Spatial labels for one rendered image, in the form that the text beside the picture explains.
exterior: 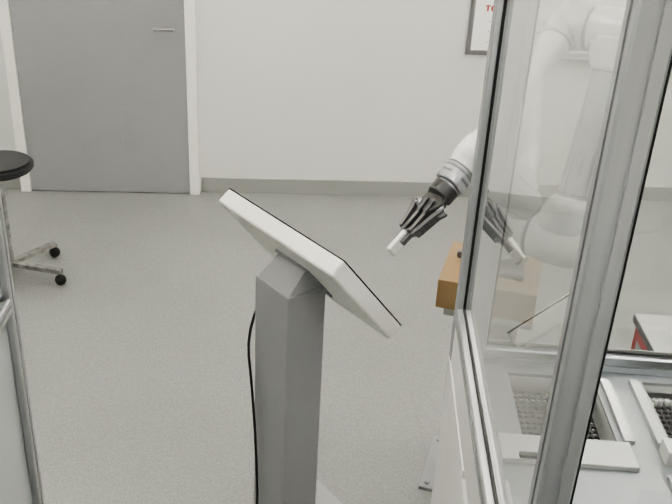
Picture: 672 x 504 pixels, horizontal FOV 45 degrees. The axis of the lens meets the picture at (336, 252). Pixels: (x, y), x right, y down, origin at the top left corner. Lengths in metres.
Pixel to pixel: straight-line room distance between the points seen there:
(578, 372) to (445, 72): 4.41
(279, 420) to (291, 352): 0.23
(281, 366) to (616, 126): 1.51
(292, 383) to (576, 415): 1.33
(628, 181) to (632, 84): 0.10
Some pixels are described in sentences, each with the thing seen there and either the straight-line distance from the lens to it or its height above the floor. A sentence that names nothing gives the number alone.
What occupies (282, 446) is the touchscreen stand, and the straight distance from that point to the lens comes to 2.34.
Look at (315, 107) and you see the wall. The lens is 5.24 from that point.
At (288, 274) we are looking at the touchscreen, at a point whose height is 1.05.
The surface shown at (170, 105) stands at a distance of 5.22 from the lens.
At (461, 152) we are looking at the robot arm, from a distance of 2.21.
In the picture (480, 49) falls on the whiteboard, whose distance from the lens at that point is 5.27.
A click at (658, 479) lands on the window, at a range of 1.09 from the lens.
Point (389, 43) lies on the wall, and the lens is 5.18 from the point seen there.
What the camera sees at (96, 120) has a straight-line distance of 5.33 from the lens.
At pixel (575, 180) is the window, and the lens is 1.02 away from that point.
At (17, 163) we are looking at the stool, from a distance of 4.22.
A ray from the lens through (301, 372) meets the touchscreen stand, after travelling 2.22.
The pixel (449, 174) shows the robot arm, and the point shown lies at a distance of 2.19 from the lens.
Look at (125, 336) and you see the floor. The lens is 3.89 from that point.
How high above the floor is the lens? 2.04
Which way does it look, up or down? 26 degrees down
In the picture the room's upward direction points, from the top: 3 degrees clockwise
